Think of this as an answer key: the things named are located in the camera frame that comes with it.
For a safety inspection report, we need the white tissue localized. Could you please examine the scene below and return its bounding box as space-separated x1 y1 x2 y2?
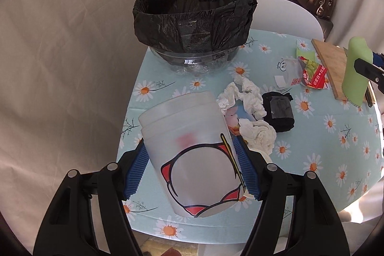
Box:
217 74 277 161

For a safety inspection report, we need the red green snack bag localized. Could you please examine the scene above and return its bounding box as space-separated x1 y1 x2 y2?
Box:
297 56 327 89

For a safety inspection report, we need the frosted plastic cup cartoon print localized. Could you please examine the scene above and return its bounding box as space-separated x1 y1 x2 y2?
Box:
139 91 246 218

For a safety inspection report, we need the green paper piece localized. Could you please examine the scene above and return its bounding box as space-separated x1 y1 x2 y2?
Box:
296 39 316 62

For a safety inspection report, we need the clear plastic cup red print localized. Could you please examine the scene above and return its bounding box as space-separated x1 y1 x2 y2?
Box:
274 58 303 88

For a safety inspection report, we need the black wrapper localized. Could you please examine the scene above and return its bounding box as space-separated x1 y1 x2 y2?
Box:
262 92 295 132

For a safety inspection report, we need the clear trash bin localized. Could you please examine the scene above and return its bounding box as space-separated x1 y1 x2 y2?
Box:
149 47 239 76

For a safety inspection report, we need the black trash bag liner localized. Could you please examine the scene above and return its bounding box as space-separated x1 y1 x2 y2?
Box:
133 0 258 54

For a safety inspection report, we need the bamboo cutting board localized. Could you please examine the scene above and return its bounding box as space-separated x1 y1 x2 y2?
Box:
310 38 376 103

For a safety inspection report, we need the brown leather handbag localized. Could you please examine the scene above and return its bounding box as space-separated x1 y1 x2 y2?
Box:
298 0 335 20

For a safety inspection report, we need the daisy print blue tablecloth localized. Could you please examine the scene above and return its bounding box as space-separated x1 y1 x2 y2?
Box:
119 30 383 244

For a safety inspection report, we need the white round chair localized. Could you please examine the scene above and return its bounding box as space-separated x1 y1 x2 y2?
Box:
251 0 324 41

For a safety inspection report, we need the beige curtain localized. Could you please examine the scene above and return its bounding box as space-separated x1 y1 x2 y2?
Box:
1 0 146 251

